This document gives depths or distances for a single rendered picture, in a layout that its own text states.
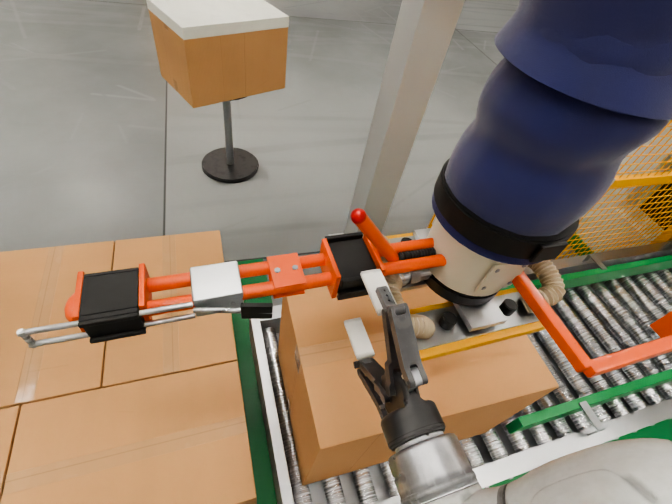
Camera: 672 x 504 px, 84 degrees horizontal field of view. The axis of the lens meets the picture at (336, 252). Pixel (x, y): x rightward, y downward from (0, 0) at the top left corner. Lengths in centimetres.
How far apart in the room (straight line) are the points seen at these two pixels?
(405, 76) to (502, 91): 110
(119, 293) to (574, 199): 61
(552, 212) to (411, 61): 113
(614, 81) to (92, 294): 64
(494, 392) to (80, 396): 114
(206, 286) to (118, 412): 81
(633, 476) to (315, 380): 60
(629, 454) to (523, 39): 41
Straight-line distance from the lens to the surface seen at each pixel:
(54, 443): 136
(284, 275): 58
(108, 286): 59
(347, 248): 62
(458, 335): 74
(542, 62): 49
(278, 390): 127
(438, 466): 47
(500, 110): 53
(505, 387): 101
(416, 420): 49
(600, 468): 42
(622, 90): 48
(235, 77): 233
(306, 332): 91
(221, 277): 58
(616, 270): 209
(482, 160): 56
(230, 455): 123
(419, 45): 159
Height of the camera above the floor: 174
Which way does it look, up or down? 48 degrees down
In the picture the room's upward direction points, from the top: 14 degrees clockwise
